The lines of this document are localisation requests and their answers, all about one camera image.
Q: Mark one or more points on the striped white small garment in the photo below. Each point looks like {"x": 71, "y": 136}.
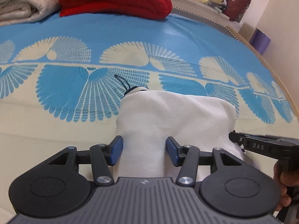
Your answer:
{"x": 147, "y": 118}

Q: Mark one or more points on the person's right hand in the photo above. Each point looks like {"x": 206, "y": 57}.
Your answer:
{"x": 285, "y": 179}

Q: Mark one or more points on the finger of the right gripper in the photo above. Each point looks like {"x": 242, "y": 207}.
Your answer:
{"x": 237, "y": 138}

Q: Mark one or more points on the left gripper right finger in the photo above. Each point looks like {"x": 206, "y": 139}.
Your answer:
{"x": 187, "y": 158}

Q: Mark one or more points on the blue cream patterned bedsheet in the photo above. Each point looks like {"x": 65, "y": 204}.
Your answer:
{"x": 58, "y": 85}

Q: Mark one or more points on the dark red cushion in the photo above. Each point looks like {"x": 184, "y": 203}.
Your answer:
{"x": 235, "y": 9}

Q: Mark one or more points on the cream folded quilt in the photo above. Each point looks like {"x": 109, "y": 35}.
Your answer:
{"x": 26, "y": 11}

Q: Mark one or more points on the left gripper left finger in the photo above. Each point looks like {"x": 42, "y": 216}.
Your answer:
{"x": 102, "y": 156}

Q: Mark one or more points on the purple bin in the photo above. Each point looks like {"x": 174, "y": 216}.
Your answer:
{"x": 260, "y": 41}

